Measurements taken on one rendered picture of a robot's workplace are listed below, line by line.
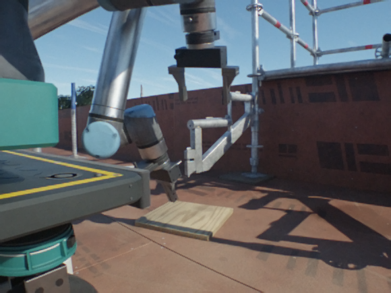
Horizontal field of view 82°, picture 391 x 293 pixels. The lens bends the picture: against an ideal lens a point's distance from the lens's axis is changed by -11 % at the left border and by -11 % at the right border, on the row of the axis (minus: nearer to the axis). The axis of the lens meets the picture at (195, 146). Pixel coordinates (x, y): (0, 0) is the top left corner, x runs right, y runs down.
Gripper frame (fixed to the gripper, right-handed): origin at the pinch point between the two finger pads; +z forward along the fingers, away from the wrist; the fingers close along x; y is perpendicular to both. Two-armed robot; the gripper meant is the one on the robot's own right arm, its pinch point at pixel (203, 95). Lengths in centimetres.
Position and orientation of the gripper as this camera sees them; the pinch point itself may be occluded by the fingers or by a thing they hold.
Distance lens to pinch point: 71.7
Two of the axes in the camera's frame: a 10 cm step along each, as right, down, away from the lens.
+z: 0.8, 8.7, 4.9
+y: -4.4, 4.7, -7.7
